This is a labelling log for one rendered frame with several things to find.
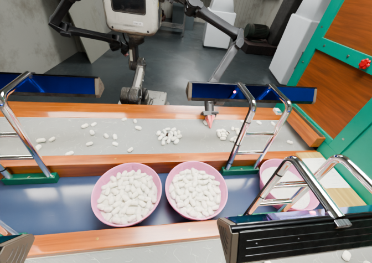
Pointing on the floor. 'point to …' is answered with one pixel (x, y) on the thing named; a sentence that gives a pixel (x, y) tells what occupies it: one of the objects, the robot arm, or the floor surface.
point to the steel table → (175, 25)
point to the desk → (178, 13)
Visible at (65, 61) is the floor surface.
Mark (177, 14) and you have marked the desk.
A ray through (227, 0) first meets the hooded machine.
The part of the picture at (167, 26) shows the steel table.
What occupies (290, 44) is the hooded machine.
